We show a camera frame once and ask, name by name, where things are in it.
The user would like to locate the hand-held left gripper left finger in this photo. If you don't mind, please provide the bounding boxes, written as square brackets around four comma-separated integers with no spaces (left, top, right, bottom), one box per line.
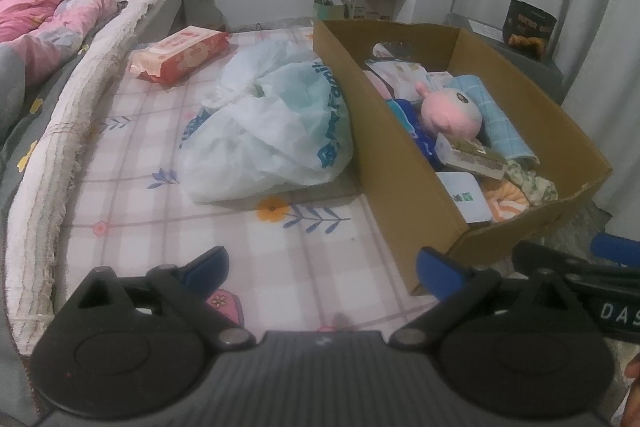
[65,246,253,348]

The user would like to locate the blue checked towel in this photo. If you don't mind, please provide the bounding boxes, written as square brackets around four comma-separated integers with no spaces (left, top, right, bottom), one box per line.
[447,74,538,162]

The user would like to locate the pink wet wipes pack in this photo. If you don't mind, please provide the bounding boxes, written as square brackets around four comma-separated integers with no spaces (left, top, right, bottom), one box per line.
[130,26,231,86]

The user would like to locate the grey plastic table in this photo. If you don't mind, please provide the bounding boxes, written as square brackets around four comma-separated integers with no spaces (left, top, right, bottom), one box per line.
[445,12,566,105]

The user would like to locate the floral patterned cloth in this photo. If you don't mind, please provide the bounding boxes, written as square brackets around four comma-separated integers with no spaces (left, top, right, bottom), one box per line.
[505,157,558,208]

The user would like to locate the orange striped cloth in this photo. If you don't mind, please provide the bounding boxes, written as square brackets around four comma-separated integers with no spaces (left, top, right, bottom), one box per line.
[480,179,531,223]

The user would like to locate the dark snack canister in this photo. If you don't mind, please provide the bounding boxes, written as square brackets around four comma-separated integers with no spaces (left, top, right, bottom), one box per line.
[502,0,558,60]

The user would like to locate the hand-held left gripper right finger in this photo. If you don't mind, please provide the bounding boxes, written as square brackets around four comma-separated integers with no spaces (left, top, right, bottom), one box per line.
[390,247,583,350]

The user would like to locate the pink and grey quilt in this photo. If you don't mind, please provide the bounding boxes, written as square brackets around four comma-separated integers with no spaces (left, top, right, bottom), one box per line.
[0,0,123,128]

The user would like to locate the large cardboard box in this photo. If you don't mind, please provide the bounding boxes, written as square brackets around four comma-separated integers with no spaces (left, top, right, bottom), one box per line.
[312,19,613,297]

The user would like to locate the small book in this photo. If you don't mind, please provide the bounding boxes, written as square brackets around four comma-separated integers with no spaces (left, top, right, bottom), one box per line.
[434,134,508,180]

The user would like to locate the white printed packet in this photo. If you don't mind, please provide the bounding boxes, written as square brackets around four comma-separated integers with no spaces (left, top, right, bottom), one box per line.
[364,57,427,100]

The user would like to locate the checked floral floor mat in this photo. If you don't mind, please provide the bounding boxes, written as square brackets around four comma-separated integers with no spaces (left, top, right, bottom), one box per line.
[50,24,451,333]

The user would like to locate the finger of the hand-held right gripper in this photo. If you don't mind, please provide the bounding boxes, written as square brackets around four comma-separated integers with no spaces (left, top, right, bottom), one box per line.
[590,233,640,269]
[511,241,601,281]

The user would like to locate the pink plush toy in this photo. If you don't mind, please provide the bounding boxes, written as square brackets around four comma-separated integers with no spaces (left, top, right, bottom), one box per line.
[414,81,483,138]

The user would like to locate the grey bed sheet yellow figures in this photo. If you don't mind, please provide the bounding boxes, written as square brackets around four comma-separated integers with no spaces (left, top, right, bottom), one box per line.
[0,7,131,427]

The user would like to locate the white packet green mark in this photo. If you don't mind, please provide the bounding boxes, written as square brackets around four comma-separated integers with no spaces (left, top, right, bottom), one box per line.
[436,171,493,224]

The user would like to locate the green paper bag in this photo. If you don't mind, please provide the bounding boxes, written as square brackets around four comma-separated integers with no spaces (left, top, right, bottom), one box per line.
[314,0,351,22]

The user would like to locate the white plastic bag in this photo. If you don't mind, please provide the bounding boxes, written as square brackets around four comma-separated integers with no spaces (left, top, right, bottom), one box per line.
[177,39,356,205]

